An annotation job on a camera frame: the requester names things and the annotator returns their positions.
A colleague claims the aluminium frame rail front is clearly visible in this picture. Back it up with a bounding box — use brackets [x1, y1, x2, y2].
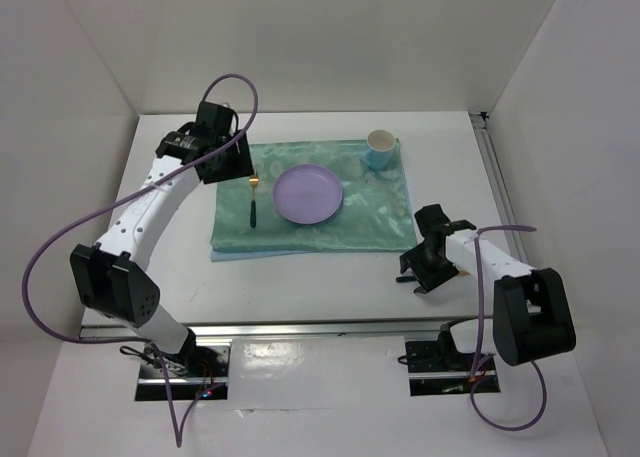
[77, 312, 551, 342]

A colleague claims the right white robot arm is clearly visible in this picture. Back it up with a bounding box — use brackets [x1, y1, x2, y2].
[399, 204, 576, 370]

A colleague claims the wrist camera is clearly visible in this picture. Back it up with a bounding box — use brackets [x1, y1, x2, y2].
[194, 101, 235, 135]
[414, 204, 450, 237]

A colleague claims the light blue mug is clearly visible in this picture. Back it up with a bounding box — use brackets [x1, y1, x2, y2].
[361, 129, 397, 171]

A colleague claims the purple plate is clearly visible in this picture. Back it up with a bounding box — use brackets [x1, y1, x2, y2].
[272, 164, 343, 225]

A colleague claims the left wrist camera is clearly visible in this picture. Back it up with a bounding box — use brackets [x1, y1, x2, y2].
[194, 101, 235, 135]

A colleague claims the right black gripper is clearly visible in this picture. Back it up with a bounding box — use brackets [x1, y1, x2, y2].
[400, 241, 460, 295]

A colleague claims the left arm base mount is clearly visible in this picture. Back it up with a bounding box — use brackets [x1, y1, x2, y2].
[119, 343, 231, 402]

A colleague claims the gold fork green handle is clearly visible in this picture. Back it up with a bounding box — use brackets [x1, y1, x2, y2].
[249, 174, 259, 228]

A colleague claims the teal satin placemat cloth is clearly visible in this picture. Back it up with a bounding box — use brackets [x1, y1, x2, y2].
[210, 140, 417, 262]

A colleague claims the gold knife green handle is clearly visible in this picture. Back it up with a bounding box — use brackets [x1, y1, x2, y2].
[395, 271, 470, 283]

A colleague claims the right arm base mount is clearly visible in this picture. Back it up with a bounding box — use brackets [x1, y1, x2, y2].
[397, 339, 476, 397]

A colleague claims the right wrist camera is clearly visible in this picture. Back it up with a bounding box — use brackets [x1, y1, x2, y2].
[414, 204, 450, 237]

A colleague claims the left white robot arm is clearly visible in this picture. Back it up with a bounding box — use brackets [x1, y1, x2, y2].
[70, 101, 253, 376]

